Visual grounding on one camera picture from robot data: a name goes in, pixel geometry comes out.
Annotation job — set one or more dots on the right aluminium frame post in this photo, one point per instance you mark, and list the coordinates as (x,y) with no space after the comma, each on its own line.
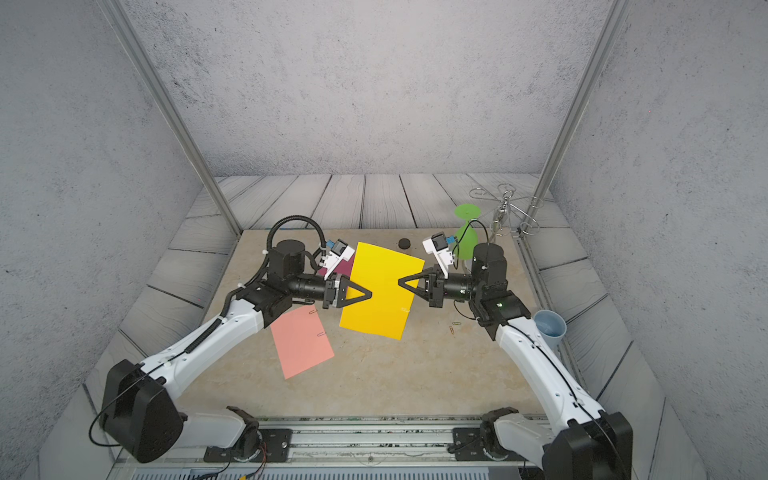
(595,65)

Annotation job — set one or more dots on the aluminium frame post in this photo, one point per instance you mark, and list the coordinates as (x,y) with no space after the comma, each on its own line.
(132,45)
(595,65)

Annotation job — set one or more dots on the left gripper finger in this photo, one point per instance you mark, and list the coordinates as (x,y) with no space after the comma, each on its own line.
(355,303)
(354,290)

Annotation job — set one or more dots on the salmon pink paper sheet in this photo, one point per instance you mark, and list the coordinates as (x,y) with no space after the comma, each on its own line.
(301,341)

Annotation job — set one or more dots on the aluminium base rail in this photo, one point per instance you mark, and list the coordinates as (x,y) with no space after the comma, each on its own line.
(354,448)

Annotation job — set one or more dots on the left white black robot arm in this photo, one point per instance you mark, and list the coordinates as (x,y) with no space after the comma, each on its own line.
(139,408)

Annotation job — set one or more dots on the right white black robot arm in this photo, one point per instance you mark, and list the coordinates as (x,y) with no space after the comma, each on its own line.
(582,440)

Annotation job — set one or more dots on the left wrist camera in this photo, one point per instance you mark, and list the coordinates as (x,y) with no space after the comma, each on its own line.
(337,251)

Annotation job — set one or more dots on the yellow paper sheet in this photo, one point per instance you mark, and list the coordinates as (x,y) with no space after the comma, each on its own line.
(378,269)

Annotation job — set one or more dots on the light blue cup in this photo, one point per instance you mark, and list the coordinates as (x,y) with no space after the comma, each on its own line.
(551,326)

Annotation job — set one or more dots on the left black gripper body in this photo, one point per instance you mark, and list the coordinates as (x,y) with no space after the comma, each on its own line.
(310,288)

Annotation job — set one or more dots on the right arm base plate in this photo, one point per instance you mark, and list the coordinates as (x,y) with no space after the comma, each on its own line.
(484,444)

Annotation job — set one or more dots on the magenta paper sheet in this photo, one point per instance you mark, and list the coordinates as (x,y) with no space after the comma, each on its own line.
(345,266)

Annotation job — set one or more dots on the chrome glass holder stand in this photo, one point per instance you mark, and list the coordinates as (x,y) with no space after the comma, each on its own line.
(506,218)

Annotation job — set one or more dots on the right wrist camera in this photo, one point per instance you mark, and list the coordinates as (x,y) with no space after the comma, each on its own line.
(438,246)

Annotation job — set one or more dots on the left aluminium frame post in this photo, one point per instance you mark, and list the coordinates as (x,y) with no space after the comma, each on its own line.
(132,45)

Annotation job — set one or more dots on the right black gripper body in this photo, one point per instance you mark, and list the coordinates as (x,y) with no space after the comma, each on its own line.
(460,289)

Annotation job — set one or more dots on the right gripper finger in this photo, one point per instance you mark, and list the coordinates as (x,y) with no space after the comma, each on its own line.
(416,277)
(421,292)

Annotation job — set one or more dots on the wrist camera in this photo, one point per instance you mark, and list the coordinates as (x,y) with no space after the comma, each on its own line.
(438,246)
(337,251)

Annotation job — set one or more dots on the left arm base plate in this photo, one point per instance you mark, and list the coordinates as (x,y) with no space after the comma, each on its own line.
(254,446)

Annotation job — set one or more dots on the green plastic wine glass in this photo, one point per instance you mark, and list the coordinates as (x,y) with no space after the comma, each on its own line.
(466,236)

